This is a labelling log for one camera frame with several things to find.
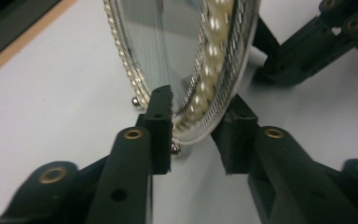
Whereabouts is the oval silver-framed mirror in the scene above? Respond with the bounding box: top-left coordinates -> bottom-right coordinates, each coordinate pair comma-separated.
102,0 -> 261,155

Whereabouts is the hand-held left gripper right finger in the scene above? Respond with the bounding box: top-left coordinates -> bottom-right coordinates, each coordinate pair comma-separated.
211,94 -> 259,175

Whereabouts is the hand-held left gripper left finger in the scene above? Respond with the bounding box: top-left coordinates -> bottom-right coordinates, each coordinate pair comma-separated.
136,84 -> 173,175

